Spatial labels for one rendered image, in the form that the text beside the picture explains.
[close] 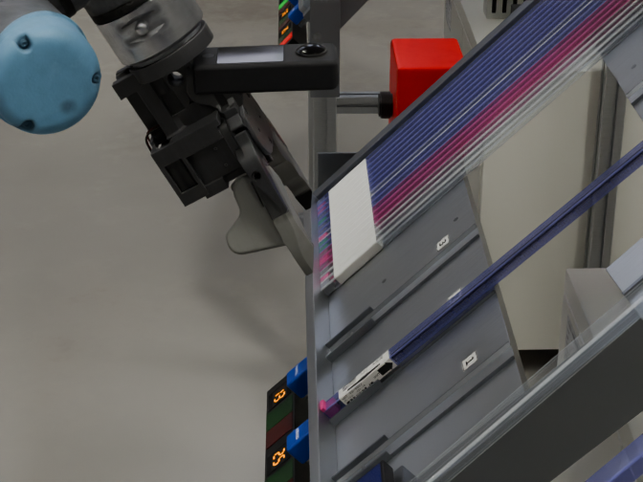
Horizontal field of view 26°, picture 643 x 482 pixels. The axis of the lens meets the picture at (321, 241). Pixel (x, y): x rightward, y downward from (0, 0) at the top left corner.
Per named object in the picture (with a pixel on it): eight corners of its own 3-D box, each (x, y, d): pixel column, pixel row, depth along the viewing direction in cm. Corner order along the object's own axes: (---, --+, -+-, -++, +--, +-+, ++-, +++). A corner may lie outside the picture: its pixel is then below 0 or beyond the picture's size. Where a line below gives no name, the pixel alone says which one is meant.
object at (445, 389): (363, 571, 108) (334, 548, 107) (336, 215, 168) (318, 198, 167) (549, 426, 103) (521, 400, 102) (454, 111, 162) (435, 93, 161)
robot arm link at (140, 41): (181, -38, 110) (173, -11, 103) (211, 10, 112) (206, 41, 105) (101, 7, 112) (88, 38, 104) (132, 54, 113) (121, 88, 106)
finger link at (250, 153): (279, 223, 112) (233, 127, 113) (299, 212, 112) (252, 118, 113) (263, 221, 107) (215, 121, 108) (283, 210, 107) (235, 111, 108)
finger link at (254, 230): (259, 299, 112) (211, 197, 113) (324, 267, 111) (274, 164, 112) (249, 300, 109) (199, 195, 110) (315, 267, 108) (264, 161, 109)
